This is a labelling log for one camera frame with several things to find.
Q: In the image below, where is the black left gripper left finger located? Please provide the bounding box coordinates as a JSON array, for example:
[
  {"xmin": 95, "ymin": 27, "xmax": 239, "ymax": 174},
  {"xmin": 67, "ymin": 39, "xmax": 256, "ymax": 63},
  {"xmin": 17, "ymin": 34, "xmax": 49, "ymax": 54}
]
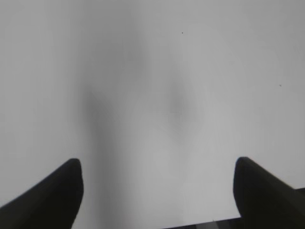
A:
[{"xmin": 0, "ymin": 158, "xmax": 84, "ymax": 229}]

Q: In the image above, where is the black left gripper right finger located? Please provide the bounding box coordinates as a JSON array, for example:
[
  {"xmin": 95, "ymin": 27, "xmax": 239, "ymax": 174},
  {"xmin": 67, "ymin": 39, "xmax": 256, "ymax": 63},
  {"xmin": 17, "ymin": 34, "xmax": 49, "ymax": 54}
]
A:
[{"xmin": 233, "ymin": 156, "xmax": 305, "ymax": 229}]

